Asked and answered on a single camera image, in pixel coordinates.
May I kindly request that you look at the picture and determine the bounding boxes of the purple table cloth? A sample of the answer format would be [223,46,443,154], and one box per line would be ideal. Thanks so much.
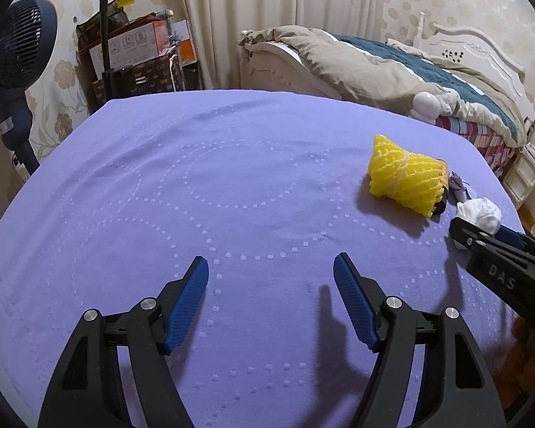
[0,90,521,427]

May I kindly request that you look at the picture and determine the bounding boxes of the blue beige quilt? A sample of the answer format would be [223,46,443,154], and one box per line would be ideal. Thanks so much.
[239,25,535,148]

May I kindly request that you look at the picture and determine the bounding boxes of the white tissue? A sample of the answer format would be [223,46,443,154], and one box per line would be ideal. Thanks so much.
[456,197,503,235]

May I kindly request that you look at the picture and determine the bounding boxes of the yellow tube black cap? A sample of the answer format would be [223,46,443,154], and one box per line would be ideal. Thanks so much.
[432,187,449,216]

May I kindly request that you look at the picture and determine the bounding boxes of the beige pleated curtain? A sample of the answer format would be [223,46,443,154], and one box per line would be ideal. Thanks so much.
[179,0,383,89]

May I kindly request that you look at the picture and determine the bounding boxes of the purple paper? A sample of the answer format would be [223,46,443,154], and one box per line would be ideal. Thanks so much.
[448,172,477,203]

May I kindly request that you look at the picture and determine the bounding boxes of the white orange small box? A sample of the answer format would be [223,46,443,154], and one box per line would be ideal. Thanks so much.
[172,19,198,65]

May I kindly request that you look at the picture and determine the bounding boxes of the white plastic drawer unit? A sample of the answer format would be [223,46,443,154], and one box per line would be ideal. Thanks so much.
[504,143,535,210]

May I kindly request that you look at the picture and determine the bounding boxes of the yellow foam fruit net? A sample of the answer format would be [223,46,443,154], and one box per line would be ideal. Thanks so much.
[367,134,449,218]

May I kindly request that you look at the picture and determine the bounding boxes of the plaid bed sheet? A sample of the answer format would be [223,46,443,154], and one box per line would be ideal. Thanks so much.
[435,116,515,176]

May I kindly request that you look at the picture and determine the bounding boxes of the cardboard box with labels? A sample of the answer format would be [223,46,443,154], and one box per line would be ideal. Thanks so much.
[108,19,170,70]

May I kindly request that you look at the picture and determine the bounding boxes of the dark blue standing fan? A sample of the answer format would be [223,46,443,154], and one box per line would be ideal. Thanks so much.
[0,0,58,174]

